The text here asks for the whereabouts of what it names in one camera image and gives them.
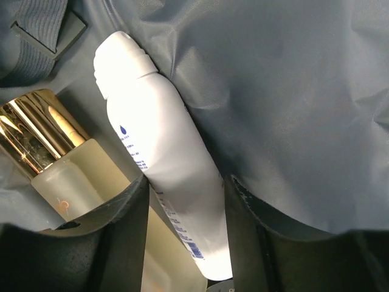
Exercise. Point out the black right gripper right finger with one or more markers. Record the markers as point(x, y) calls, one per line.
point(271, 251)

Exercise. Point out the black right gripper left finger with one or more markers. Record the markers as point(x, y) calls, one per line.
point(102, 250)

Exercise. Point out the frosted bottle gold cap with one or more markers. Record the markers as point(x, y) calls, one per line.
point(75, 175)

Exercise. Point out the white spray bottle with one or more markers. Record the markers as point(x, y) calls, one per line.
point(148, 115)

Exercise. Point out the white black space suitcase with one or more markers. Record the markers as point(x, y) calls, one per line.
point(291, 97)

